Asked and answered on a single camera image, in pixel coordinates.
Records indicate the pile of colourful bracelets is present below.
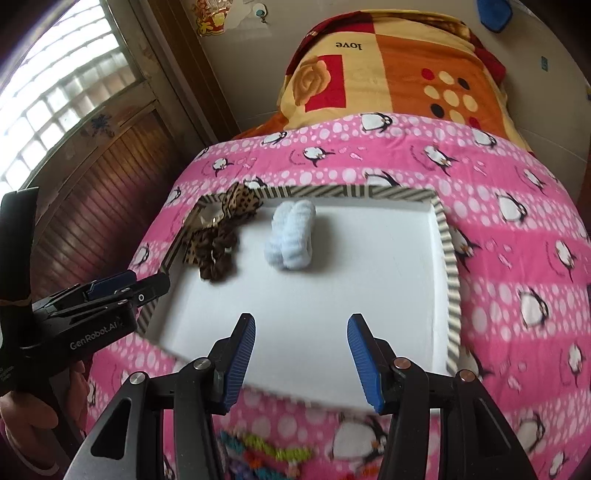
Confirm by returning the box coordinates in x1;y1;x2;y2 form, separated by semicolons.
219;429;317;480

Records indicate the brown wooden frame post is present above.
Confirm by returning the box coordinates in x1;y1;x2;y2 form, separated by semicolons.
131;0;241;144

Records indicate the orange yellow printed blanket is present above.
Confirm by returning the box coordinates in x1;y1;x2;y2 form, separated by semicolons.
233;11;532;153

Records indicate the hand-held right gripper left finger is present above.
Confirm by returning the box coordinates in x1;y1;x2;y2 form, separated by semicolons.
68;313;257;480

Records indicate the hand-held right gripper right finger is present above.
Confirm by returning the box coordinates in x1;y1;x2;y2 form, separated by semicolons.
346;313;539;480

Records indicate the barred window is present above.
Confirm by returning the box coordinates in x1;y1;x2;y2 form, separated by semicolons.
0;0;148;195

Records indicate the red gold wall sticker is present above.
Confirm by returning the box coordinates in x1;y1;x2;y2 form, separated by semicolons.
193;0;229;37

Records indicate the person's left hand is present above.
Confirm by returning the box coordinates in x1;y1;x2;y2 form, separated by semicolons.
0;359;90;439

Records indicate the striped-rim white tray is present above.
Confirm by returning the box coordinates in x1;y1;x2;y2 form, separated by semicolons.
136;182;462;409

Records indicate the person's left forearm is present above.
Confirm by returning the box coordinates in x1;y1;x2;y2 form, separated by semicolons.
0;422;63;480

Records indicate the leopard print hair bow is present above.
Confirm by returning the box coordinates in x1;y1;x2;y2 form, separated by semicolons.
185;182;266;265

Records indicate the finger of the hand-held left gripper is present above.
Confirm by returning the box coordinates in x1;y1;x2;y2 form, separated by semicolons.
44;273;171;324
34;270;139;311

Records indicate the light blue fluffy scrunchie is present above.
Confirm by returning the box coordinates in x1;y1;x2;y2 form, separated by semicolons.
264;199;317;271

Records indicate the brown wooden slatted panel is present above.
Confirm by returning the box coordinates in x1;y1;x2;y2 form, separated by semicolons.
18;104;208;296

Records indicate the pink penguin blanket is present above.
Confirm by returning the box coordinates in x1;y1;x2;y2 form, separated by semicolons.
85;112;591;480

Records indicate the blue cloth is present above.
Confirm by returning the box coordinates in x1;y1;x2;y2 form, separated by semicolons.
476;0;513;33

